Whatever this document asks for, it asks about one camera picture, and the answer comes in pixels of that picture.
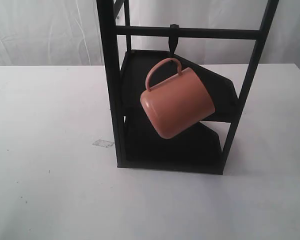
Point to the clear tape piece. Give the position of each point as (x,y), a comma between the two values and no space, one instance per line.
(103,143)

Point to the terracotta pink ceramic mug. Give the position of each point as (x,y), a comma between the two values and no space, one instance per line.
(176,103)

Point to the black metal shelf rack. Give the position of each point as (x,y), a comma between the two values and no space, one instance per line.
(129,54)

